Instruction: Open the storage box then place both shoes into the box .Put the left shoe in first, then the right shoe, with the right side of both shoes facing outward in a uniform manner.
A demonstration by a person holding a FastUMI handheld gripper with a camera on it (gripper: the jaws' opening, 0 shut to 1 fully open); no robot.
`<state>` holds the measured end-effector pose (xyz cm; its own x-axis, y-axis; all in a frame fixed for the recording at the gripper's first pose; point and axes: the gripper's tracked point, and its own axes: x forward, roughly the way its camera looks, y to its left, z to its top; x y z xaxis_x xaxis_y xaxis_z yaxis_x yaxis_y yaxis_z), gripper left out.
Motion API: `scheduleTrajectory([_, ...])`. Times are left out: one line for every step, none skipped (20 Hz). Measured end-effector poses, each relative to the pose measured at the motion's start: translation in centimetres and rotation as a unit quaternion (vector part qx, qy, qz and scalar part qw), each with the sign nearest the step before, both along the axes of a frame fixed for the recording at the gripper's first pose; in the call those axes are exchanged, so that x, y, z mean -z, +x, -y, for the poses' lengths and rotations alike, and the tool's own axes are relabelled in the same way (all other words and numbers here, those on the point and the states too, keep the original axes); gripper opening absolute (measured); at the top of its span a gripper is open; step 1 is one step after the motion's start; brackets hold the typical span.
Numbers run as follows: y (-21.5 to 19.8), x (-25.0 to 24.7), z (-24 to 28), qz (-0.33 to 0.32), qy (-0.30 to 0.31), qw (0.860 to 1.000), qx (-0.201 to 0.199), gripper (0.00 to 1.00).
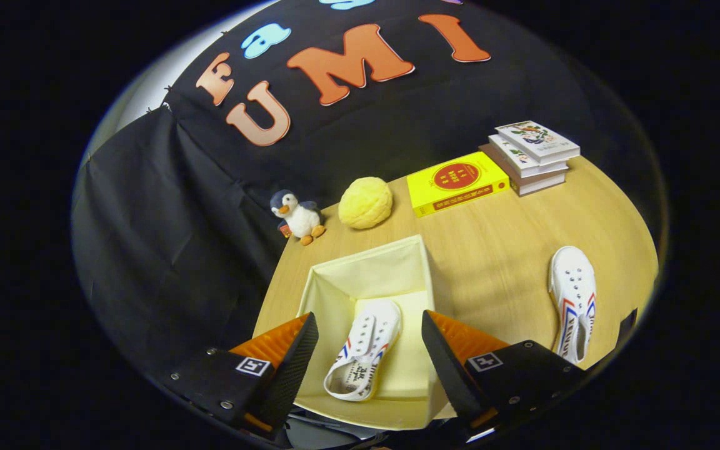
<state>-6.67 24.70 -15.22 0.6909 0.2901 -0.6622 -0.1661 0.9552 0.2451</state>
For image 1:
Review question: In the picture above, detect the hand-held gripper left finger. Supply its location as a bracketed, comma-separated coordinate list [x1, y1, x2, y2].
[166, 312, 320, 439]

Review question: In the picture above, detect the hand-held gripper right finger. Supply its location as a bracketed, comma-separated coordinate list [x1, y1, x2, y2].
[421, 309, 587, 433]

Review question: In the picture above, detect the white canvas shoe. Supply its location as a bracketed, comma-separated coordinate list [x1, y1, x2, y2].
[547, 246, 597, 365]
[323, 299, 402, 402]

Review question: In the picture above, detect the beige fabric storage box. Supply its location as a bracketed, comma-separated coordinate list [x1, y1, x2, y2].
[294, 234, 456, 432]

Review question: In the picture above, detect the penguin plush toy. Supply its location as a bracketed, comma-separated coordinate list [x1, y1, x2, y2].
[270, 189, 327, 246]

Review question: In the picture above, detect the yellow round plush toy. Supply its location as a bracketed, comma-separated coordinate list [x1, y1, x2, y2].
[338, 177, 393, 229]

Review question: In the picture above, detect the yellow book red label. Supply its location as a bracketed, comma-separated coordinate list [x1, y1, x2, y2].
[406, 151, 511, 218]

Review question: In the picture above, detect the brown cover book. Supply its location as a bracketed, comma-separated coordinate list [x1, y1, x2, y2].
[479, 144, 567, 197]

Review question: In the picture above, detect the white illustrated cover book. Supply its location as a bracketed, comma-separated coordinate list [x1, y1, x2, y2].
[495, 121, 581, 164]

